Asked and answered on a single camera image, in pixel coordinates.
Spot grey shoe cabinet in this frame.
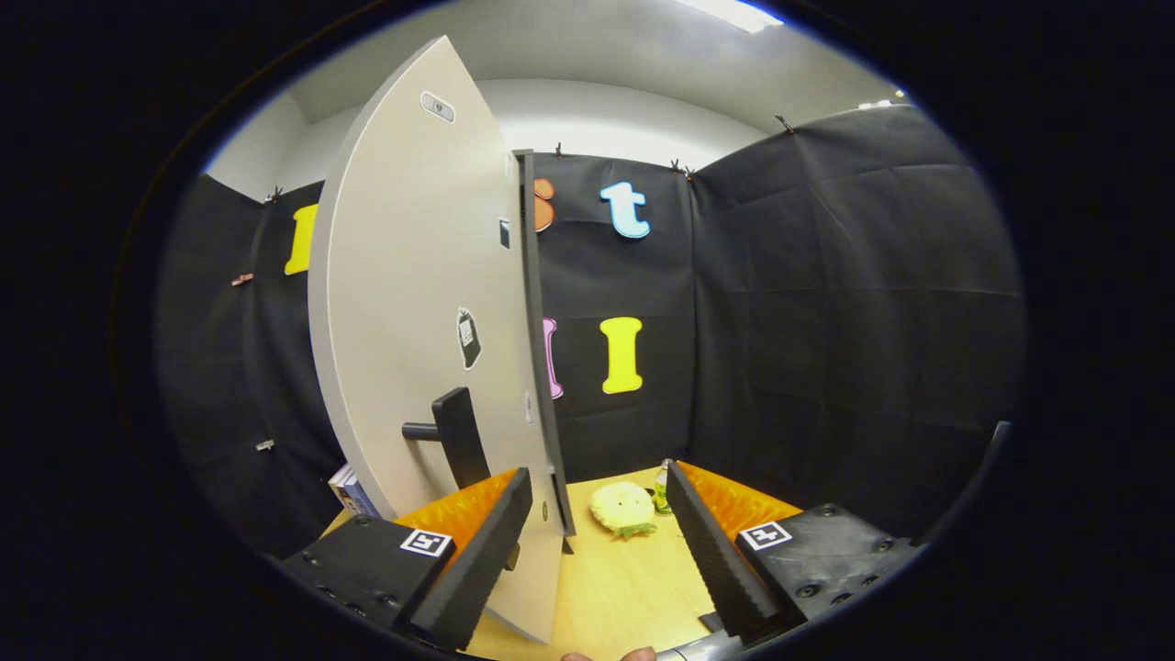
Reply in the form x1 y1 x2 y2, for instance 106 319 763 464
512 150 577 555

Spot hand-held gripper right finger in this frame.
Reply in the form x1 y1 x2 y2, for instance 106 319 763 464
665 461 928 644

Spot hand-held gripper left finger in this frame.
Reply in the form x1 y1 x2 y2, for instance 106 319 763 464
280 466 533 651

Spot beige shoe cabinet door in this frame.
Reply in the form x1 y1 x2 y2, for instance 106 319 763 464
308 35 565 644

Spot blue book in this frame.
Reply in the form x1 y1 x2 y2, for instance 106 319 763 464
340 473 380 518

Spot yellow plush toy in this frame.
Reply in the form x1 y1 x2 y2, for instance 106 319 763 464
589 481 658 540

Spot black backdrop cloth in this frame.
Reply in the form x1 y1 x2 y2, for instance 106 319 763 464
156 103 1026 561

